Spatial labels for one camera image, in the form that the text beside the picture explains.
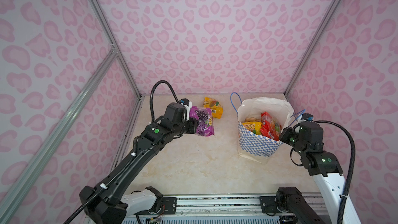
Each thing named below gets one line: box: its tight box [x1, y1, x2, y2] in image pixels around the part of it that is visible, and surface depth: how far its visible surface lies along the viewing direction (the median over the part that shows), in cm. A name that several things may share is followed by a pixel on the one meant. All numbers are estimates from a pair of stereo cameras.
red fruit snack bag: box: [260, 111, 282, 142], surface depth 81 cm
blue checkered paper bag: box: [237, 96, 295, 164], surface depth 82 cm
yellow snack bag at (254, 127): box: [241, 121, 262, 136], surface depth 83 cm
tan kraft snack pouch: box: [244, 117, 258, 123], surface depth 102 cm
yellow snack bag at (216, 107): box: [203, 96, 224, 119], surface depth 106 cm
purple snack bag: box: [189, 105, 215, 137], surface depth 75 cm
